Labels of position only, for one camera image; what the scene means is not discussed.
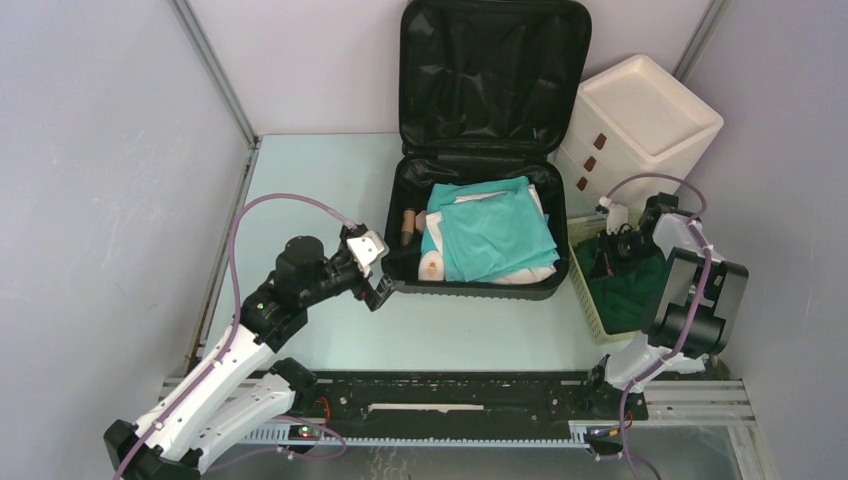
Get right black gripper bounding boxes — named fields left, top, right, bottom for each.
left=588, top=227, right=663, bottom=280

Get dark green cloth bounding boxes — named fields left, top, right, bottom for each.
left=574, top=238, right=665, bottom=335

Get teal cloth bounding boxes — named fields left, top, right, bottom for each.
left=423, top=175, right=561, bottom=285

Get black ribbed hard-shell suitcase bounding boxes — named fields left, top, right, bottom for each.
left=382, top=1, right=592, bottom=301

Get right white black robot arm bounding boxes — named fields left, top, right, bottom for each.
left=581, top=193, right=749, bottom=418

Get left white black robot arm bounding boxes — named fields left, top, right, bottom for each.
left=104, top=225, right=393, bottom=479

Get pale yellow perforated basket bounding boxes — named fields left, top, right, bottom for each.
left=567, top=217, right=665, bottom=344

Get white bottle orange logo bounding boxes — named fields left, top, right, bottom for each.
left=418, top=250, right=445, bottom=282

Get brown cosmetic tube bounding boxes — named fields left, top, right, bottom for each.
left=399, top=209, right=417, bottom=247

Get white folded garment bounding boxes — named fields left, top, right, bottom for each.
left=420, top=185, right=558, bottom=287

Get white stacked drawer unit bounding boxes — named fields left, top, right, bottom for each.
left=554, top=54, right=724, bottom=208

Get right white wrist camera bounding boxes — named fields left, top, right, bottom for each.
left=595, top=196, right=629, bottom=235

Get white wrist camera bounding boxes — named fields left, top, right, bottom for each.
left=344, top=224, right=390, bottom=278
left=595, top=196, right=629, bottom=235

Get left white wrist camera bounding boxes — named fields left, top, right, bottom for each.
left=344, top=224, right=390, bottom=278

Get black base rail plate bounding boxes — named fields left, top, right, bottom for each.
left=289, top=371, right=649, bottom=443

